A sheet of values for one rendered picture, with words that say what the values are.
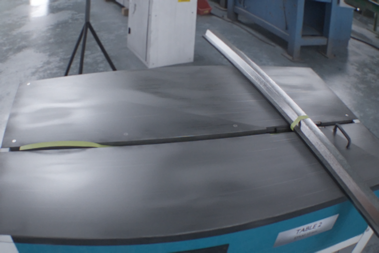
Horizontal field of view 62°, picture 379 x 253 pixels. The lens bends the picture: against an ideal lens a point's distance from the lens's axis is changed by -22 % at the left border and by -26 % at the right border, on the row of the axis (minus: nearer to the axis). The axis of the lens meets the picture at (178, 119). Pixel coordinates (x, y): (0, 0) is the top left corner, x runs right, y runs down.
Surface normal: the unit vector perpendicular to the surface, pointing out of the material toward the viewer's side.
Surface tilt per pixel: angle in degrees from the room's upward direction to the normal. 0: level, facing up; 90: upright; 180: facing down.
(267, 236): 90
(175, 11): 90
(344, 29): 90
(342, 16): 90
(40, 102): 0
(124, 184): 0
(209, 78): 0
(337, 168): 75
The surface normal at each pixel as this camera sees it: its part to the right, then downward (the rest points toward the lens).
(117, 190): 0.05, -0.85
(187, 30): 0.44, 0.50
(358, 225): 0.22, 0.53
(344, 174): -0.90, -0.11
